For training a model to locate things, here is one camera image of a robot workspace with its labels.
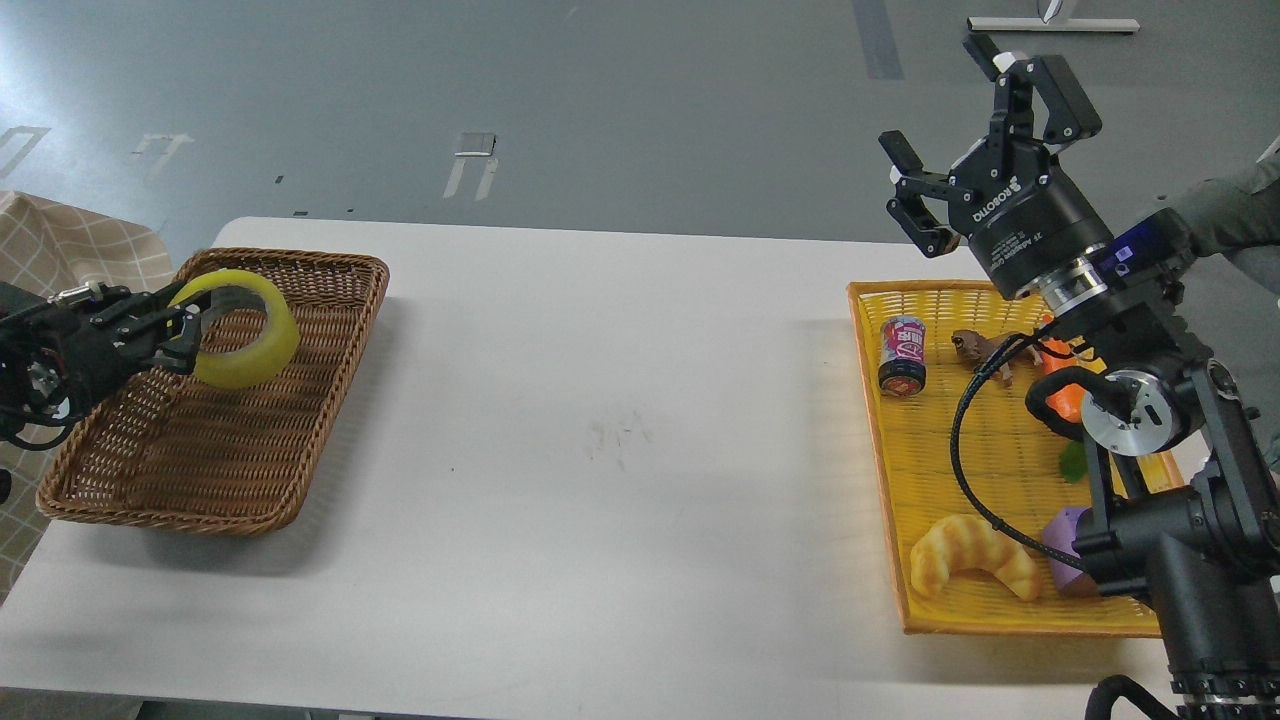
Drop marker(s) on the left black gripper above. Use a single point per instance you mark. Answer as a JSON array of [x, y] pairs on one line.
[[97, 362]]

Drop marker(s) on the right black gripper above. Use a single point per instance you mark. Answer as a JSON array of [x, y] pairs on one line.
[[1022, 224]]

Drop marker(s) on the yellow tape roll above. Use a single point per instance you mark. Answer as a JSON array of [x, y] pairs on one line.
[[248, 333]]

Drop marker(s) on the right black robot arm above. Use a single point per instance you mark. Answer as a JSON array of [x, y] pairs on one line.
[[1183, 511]]

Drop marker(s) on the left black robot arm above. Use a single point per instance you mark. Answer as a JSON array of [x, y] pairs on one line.
[[38, 413]]

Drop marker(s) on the brown wicker basket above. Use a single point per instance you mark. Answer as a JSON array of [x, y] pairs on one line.
[[173, 453]]

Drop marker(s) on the beige checkered cloth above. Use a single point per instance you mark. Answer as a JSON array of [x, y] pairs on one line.
[[46, 247]]

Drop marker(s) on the white floor stand base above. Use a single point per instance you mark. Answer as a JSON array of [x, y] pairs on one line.
[[1054, 17]]

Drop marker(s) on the brown toy animal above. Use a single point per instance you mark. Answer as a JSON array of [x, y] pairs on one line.
[[974, 348]]

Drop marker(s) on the small drink can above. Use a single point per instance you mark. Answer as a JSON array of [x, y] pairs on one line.
[[901, 371]]

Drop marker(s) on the person in green clothing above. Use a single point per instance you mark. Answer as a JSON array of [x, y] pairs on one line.
[[1236, 216]]

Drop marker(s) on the orange toy carrot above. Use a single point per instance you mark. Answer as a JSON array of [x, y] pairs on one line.
[[1067, 403]]

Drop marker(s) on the purple foam block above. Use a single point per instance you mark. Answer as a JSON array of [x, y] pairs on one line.
[[1059, 534]]

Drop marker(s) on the toy croissant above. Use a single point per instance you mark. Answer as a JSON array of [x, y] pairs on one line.
[[963, 542]]

